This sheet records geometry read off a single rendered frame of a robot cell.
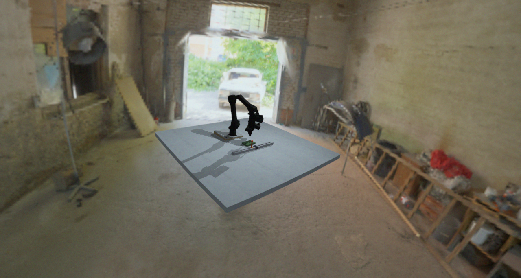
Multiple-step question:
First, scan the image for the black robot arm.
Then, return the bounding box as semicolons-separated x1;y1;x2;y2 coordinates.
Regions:
228;94;264;136

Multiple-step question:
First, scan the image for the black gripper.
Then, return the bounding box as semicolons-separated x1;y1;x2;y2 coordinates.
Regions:
245;120;255;136

